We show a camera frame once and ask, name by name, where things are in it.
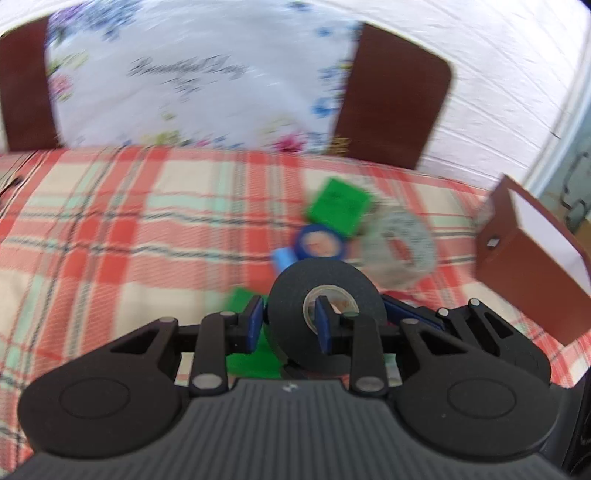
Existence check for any brown wooden headboard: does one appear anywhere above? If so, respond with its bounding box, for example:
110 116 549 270
0 14 454 171

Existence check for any red plaid blanket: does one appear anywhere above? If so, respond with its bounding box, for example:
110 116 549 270
0 145 591 418

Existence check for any brown cardboard box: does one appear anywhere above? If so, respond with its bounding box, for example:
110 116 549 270
475 174 591 345

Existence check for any floral plastic sheet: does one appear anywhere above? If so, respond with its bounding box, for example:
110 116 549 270
44 0 364 157

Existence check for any green flat packet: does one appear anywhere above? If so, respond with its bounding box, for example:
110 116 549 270
225 286 283 381

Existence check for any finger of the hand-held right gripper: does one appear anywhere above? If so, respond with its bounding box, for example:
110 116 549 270
381 294 551 386

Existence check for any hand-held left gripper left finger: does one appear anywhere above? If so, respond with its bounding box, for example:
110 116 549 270
110 296 265 396

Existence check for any blue tape roll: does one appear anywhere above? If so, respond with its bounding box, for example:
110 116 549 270
294 224 350 262

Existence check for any green cardboard box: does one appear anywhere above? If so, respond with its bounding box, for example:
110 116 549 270
305 178 374 236

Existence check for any black tape roll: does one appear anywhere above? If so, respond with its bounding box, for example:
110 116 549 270
268 258 387 376

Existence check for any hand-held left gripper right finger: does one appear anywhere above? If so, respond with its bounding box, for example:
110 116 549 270
315 296 468 398

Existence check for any clear tape roll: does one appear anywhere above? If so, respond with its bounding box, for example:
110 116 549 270
360 208 437 292

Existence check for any light blue small object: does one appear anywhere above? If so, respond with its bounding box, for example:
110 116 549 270
271 248 297 274

